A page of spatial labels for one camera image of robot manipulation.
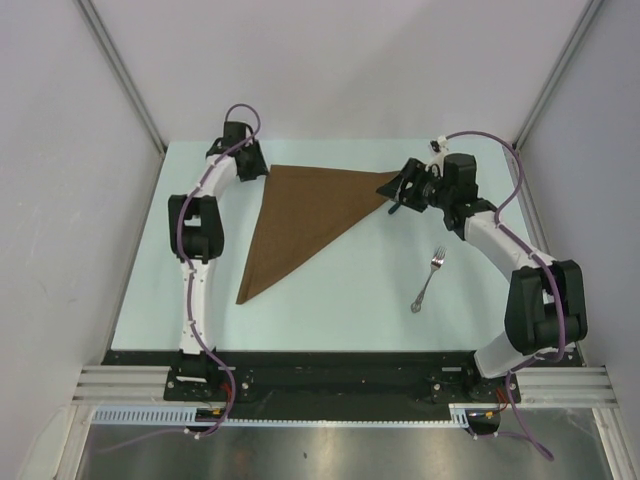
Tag aluminium rail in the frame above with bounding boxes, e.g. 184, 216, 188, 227
502, 142, 576, 354
72, 366, 618, 408

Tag right side aluminium rail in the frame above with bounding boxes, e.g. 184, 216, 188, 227
502, 142, 576, 354

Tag aluminium front rail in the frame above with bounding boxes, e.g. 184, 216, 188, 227
72, 366, 618, 408

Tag gold spoon with dark handle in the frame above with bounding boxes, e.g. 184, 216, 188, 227
388, 202, 401, 215

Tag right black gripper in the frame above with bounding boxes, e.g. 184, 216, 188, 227
376, 158, 453, 213

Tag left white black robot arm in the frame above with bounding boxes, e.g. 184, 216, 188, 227
168, 120, 269, 400

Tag silver fork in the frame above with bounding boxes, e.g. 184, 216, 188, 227
410, 246, 446, 314

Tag aluminium corner post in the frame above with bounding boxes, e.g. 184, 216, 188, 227
73, 0, 168, 157
512, 0, 606, 151

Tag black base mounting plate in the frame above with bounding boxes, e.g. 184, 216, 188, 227
102, 350, 558, 405

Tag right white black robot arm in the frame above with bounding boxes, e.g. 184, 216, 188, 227
377, 152, 588, 401

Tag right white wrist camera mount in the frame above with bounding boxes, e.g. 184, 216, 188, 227
427, 135, 449, 177

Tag brown cloth napkin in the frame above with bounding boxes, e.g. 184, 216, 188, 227
236, 165, 397, 305

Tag right aluminium corner post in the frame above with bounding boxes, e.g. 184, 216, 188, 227
512, 0, 606, 151

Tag left aluminium corner post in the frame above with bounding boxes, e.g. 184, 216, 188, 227
73, 0, 168, 157

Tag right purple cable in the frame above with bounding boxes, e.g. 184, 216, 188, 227
434, 129, 574, 461

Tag white slotted cable duct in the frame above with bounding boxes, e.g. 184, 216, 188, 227
92, 403, 474, 430

